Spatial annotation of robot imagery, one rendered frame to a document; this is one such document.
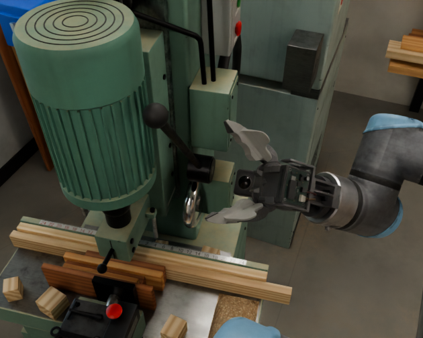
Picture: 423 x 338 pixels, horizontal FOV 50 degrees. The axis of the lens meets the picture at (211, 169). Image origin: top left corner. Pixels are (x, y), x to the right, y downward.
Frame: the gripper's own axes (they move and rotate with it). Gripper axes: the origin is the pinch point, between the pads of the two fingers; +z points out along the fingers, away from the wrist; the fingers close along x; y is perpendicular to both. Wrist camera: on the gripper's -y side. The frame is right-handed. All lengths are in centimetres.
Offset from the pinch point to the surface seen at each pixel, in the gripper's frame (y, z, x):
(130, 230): -29.7, -1.3, 11.6
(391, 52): -94, -147, -102
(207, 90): -16.9, -5.6, -17.5
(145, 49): -11.3, 10.2, -18.1
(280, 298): -18.8, -34.1, 19.8
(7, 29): -108, 27, -46
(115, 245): -30.6, 0.7, 15.0
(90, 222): -70, -5, 12
